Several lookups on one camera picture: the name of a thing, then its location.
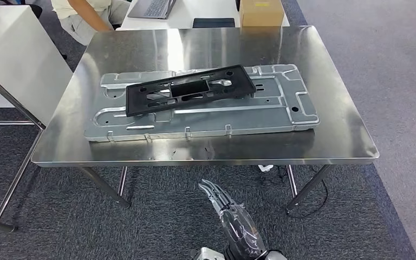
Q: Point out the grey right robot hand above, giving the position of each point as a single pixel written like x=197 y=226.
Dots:
x=236 y=226

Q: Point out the black plastic plate bracket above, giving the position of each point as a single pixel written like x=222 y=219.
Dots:
x=136 y=100

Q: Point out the person's forearm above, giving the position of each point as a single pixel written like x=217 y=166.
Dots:
x=93 y=18

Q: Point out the stainless steel workbench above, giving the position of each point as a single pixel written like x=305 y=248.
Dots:
x=337 y=107

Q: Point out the white power strip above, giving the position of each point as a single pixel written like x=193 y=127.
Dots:
x=265 y=168

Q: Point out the galvanized sheet metal panel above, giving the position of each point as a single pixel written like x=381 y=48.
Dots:
x=247 y=118

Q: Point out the black flat pad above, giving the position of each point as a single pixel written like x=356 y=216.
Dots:
x=213 y=23

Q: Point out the brown cardboard box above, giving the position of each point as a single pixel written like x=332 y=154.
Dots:
x=262 y=14

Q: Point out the white desk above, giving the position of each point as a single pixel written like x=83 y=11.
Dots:
x=208 y=9

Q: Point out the grey laptop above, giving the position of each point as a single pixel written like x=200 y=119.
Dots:
x=154 y=9

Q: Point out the person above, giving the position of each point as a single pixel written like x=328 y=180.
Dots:
x=75 y=32

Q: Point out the white table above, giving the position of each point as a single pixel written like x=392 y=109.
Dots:
x=21 y=54

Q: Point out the black chair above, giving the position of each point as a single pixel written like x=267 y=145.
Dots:
x=35 y=10

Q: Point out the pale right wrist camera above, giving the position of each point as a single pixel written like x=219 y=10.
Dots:
x=208 y=254

